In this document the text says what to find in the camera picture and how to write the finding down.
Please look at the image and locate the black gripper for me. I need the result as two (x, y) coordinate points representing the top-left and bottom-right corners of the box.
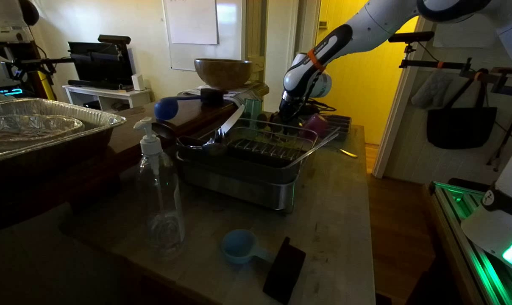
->
(278, 92), (319, 123)

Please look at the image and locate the silver spoon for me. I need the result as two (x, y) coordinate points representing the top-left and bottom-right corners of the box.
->
(339, 150), (358, 160)

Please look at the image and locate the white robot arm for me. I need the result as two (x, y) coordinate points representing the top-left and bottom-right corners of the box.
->
(278, 0), (512, 123)

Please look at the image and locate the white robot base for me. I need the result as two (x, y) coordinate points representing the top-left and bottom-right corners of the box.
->
(461, 157), (512, 268)

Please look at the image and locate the steel dish rack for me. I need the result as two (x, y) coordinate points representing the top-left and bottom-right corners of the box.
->
(176, 119), (341, 214)

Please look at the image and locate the purple cup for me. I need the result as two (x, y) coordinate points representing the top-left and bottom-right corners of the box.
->
(303, 114), (329, 140)

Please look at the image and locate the wooden bowl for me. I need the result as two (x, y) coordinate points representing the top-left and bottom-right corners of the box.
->
(193, 58), (251, 92)

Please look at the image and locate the blue ball brush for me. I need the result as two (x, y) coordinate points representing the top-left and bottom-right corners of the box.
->
(154, 96), (202, 121)

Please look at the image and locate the blue measuring scoop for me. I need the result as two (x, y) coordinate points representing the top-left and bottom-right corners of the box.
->
(220, 229), (273, 267)

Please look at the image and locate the clear spray bottle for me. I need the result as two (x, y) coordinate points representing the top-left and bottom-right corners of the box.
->
(134, 118), (185, 257)

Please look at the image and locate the black hanging bag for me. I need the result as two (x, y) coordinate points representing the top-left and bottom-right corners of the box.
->
(425, 80), (497, 150)

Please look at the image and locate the black rectangular block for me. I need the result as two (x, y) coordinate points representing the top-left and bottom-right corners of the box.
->
(263, 238), (305, 305)

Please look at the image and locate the white small table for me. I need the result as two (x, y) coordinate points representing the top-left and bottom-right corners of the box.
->
(63, 85), (151, 111)

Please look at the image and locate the black monitor on table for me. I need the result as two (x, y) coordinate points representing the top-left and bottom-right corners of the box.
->
(68, 35), (134, 91)

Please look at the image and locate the aluminium foil tray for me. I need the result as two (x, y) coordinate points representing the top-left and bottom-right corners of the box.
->
(0, 99), (125, 162)

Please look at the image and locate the white wall board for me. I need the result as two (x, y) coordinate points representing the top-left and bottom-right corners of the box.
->
(161, 0), (246, 72)

